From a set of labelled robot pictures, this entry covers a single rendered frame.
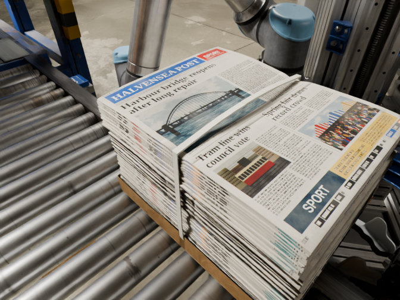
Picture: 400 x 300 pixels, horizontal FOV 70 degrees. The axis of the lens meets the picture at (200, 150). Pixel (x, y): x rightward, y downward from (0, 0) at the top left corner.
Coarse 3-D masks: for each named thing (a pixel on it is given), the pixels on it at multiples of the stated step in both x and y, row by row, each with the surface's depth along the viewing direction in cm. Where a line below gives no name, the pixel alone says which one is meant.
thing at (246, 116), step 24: (240, 96) 45; (264, 96) 45; (288, 96) 45; (240, 120) 40; (168, 144) 36; (192, 144) 36; (216, 144) 36; (168, 168) 39; (168, 192) 43; (192, 192) 37; (192, 216) 41; (192, 240) 46
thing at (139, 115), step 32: (192, 64) 53; (224, 64) 53; (256, 64) 53; (128, 96) 45; (160, 96) 45; (192, 96) 45; (224, 96) 45; (128, 128) 41; (160, 128) 39; (128, 160) 49; (160, 160) 39; (160, 192) 46
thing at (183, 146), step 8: (288, 80) 48; (264, 88) 44; (272, 88) 45; (256, 96) 42; (240, 104) 41; (224, 112) 39; (232, 112) 39; (216, 120) 38; (208, 128) 37; (192, 136) 36; (200, 136) 36; (184, 144) 36; (176, 152) 35
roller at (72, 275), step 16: (128, 224) 54; (144, 224) 55; (96, 240) 52; (112, 240) 52; (128, 240) 53; (80, 256) 49; (96, 256) 50; (112, 256) 51; (64, 272) 47; (80, 272) 48; (96, 272) 50; (32, 288) 45; (48, 288) 45; (64, 288) 46
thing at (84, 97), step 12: (24, 60) 111; (36, 60) 109; (48, 72) 101; (60, 72) 101; (60, 84) 95; (72, 84) 95; (72, 96) 89; (84, 96) 89; (96, 108) 84; (324, 276) 47; (336, 276) 47; (312, 288) 46; (324, 288) 45; (336, 288) 45; (348, 288) 45
